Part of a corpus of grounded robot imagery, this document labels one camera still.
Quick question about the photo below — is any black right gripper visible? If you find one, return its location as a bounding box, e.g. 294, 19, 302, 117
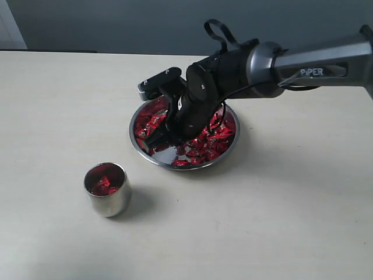
144, 93, 220, 152

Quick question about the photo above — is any red candy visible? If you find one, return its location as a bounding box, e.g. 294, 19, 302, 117
90, 175, 120, 197
213, 122, 236, 140
146, 114, 166, 131
202, 138, 228, 160

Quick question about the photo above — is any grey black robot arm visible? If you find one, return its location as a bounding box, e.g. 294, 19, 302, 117
138, 20, 372, 150

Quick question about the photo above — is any round stainless steel plate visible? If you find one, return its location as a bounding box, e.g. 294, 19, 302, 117
129, 96, 240, 171

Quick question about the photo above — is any stainless steel cup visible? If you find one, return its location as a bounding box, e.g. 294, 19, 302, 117
83, 162, 132, 218

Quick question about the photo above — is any red wrapped candy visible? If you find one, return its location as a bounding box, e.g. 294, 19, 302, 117
146, 114, 166, 131
202, 138, 228, 160
213, 122, 236, 140

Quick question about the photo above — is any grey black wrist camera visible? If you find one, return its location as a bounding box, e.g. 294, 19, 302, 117
137, 67, 186, 101

